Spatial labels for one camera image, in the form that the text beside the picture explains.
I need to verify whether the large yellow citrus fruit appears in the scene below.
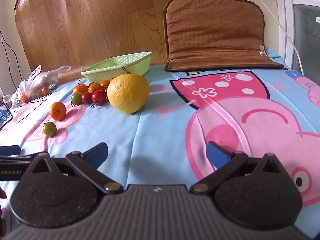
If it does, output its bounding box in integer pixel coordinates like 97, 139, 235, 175
107, 74, 150, 114

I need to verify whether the thin black cable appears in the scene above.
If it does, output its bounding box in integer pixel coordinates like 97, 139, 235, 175
0, 29, 26, 81

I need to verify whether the clear plastic bag of produce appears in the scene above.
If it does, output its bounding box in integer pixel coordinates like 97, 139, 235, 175
10, 65, 71, 106

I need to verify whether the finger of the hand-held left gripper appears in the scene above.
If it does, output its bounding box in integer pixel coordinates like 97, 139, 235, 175
0, 145, 21, 156
0, 154, 34, 165

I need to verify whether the smartphone in red case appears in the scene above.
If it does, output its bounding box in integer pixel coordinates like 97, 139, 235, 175
0, 104, 14, 131

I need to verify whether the green cherry tomato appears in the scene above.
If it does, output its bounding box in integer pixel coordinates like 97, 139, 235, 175
71, 92, 83, 106
43, 121, 57, 138

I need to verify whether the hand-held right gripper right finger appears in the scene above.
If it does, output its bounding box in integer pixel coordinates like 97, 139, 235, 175
190, 141, 293, 194

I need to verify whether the brown seat cushion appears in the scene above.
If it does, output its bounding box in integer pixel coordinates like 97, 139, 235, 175
163, 0, 285, 72

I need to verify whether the cartoon printed blanket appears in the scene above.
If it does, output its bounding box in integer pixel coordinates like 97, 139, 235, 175
0, 64, 320, 240

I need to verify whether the light green plastic basket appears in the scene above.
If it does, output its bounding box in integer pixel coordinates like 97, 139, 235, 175
81, 51, 153, 83

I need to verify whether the window frame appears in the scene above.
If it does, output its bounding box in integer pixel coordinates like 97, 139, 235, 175
274, 0, 320, 77

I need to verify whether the wood grain vinyl sheet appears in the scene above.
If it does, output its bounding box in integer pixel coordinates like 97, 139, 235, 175
14, 0, 180, 83

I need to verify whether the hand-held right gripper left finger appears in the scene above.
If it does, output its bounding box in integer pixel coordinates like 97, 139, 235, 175
21, 142, 123, 195

